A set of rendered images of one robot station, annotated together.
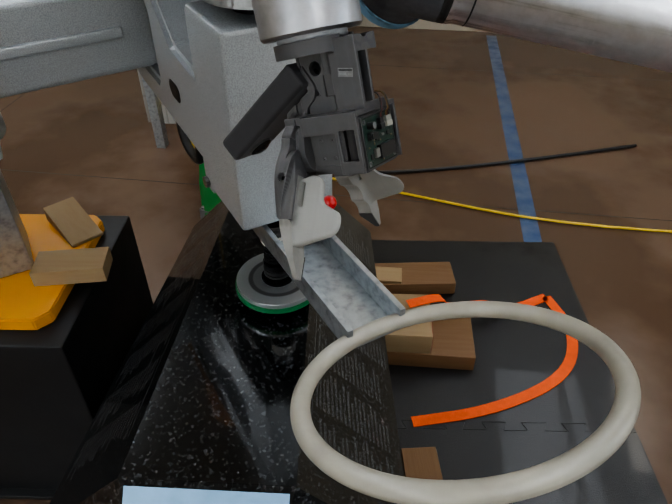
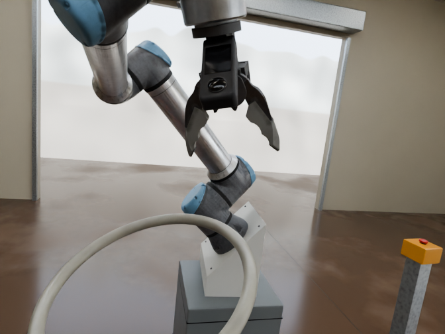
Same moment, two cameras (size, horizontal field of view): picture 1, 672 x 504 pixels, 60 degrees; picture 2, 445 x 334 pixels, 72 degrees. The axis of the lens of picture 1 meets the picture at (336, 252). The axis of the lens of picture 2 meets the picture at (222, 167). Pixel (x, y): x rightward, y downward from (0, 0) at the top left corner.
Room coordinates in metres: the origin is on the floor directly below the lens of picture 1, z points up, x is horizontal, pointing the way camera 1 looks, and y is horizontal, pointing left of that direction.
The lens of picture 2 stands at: (0.65, 0.46, 1.60)
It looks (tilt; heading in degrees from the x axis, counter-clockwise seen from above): 10 degrees down; 248
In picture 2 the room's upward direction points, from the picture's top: 6 degrees clockwise
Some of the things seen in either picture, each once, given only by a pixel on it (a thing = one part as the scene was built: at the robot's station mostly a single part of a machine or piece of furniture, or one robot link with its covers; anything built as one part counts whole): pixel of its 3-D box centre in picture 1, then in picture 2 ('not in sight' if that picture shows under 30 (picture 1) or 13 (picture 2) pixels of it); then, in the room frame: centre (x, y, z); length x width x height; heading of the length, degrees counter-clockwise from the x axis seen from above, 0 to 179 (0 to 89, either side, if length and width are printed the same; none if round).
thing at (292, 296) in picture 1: (278, 278); not in sight; (1.12, 0.15, 0.90); 0.21 x 0.21 x 0.01
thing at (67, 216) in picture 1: (73, 221); not in sight; (1.51, 0.84, 0.80); 0.20 x 0.10 x 0.05; 43
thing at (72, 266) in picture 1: (72, 266); not in sight; (1.28, 0.76, 0.81); 0.20 x 0.10 x 0.05; 97
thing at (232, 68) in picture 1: (250, 104); not in sight; (1.19, 0.19, 1.35); 0.36 x 0.22 x 0.45; 29
